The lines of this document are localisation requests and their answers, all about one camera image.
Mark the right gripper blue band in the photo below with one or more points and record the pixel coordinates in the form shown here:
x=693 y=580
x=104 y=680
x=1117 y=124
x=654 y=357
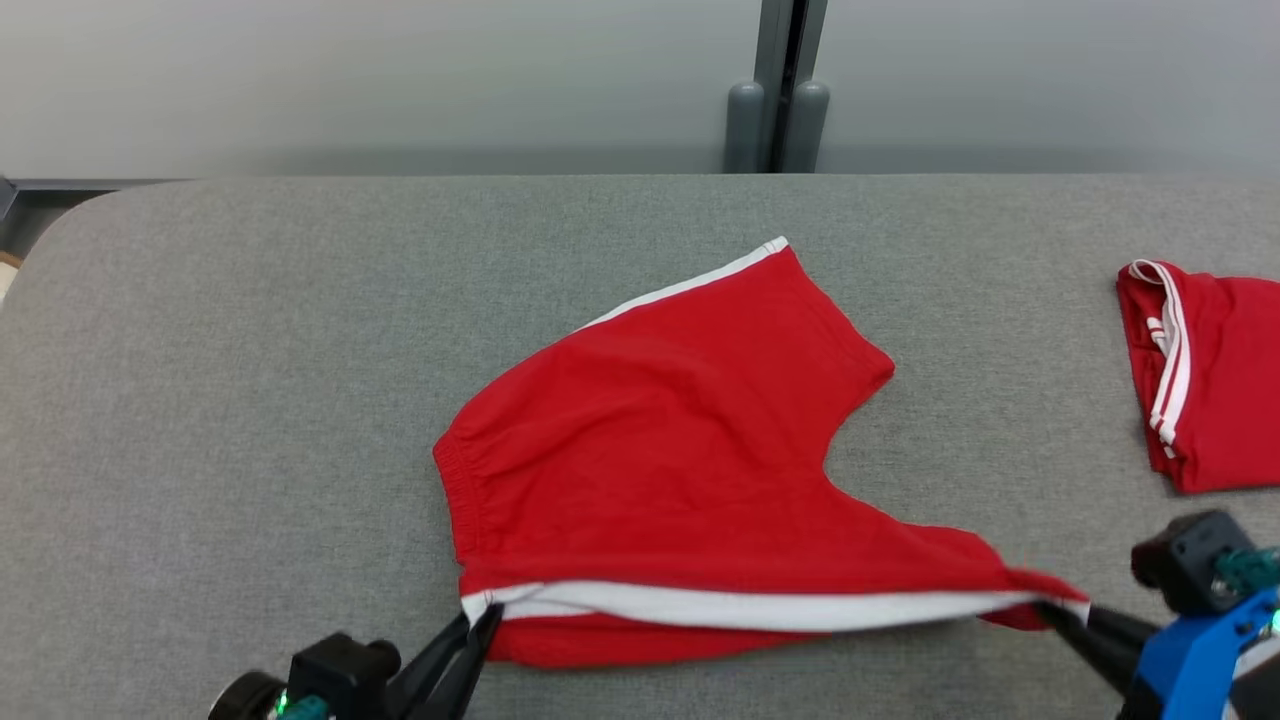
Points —
x=1195 y=670

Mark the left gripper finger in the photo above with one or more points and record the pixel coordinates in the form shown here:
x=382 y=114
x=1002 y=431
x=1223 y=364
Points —
x=468 y=670
x=425 y=670

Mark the red jersey white striped trim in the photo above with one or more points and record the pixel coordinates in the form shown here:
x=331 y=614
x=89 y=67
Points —
x=1230 y=400

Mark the red Bulls 23 jersey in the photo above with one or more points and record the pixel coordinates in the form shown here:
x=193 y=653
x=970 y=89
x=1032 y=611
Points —
x=680 y=450

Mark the beige woven wicker seat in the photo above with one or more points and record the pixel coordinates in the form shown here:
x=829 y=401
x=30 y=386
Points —
x=8 y=270

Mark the grey slanted panel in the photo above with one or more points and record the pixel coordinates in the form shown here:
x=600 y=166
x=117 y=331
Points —
x=6 y=198

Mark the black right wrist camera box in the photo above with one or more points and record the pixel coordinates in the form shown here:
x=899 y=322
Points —
x=1190 y=560

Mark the dark grey floor rail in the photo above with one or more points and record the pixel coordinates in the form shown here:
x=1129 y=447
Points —
x=90 y=185

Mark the grey cylinder post foot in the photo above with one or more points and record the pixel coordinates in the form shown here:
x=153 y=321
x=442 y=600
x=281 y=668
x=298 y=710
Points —
x=806 y=130
x=744 y=130

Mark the grey window frame post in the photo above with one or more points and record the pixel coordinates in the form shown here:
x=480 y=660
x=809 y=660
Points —
x=773 y=50

